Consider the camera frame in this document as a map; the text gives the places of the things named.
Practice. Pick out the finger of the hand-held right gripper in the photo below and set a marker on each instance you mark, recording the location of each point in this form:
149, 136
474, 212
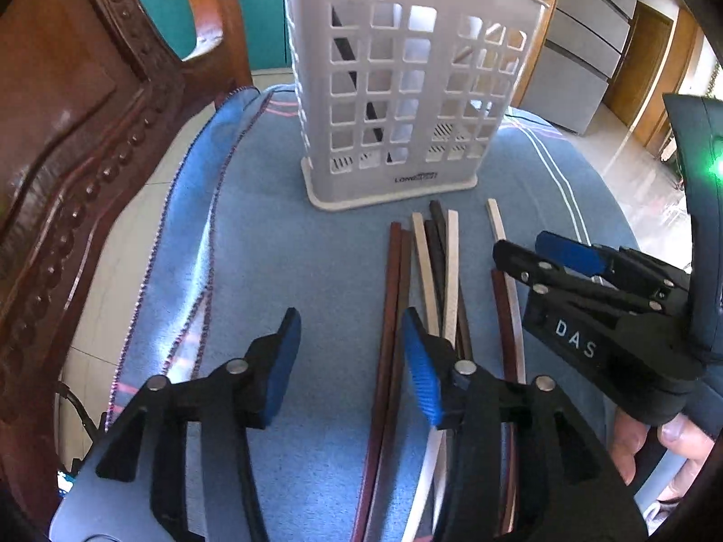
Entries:
567, 257
525, 264

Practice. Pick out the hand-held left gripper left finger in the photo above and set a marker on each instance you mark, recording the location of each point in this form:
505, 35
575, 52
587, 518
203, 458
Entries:
282, 361

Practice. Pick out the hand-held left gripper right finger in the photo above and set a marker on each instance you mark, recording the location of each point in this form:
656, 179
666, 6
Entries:
421, 372

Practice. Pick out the reddish brown chopstick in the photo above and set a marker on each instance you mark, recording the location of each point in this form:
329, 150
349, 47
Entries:
387, 322
401, 305
502, 327

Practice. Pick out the dark brown chopstick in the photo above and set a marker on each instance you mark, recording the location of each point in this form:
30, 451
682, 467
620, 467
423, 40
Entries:
435, 271
440, 217

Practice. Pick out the white plastic utensil basket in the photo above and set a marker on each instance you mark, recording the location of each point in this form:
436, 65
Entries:
440, 96

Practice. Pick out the black chopstick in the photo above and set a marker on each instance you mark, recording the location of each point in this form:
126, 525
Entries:
345, 48

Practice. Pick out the person's right hand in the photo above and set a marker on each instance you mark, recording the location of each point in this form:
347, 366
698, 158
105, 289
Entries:
627, 446

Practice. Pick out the blue striped towel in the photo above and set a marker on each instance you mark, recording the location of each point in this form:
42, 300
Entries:
271, 248

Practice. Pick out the grey drawer cabinet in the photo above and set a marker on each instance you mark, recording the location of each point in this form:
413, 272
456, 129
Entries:
576, 84

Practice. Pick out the wooden door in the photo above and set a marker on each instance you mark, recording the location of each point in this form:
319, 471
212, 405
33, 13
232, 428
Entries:
649, 68

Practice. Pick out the carved wooden chair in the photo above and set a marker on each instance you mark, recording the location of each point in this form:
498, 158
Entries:
68, 124

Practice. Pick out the teal cabinet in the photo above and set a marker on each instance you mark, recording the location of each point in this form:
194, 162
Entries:
254, 11

